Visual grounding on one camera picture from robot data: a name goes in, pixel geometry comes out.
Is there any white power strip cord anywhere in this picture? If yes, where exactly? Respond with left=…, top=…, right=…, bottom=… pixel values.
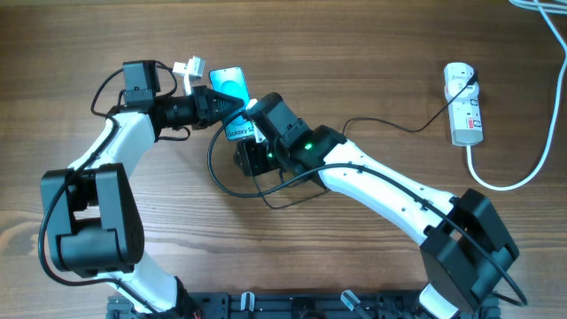
left=464, top=0, right=567, bottom=192

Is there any white charger plug adapter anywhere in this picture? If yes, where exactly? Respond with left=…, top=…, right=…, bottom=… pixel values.
left=444, top=76, right=479, bottom=100

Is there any white cable top corner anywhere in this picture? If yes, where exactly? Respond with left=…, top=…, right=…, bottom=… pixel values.
left=508, top=0, right=567, bottom=16

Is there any black charger cable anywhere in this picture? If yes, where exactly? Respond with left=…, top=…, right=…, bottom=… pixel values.
left=252, top=73, right=479, bottom=210

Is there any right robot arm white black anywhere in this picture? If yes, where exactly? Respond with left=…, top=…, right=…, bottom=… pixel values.
left=237, top=93, right=526, bottom=318

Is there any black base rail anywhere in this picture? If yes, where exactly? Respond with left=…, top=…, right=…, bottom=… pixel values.
left=105, top=290, right=501, bottom=319

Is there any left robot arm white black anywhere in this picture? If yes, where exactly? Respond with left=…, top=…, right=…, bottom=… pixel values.
left=37, top=60, right=246, bottom=318

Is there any blue Galaxy smartphone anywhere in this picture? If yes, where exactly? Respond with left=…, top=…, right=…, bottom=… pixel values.
left=209, top=66, right=254, bottom=141

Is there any white power strip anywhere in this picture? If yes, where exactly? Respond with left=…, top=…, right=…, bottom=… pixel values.
left=444, top=62, right=484, bottom=146

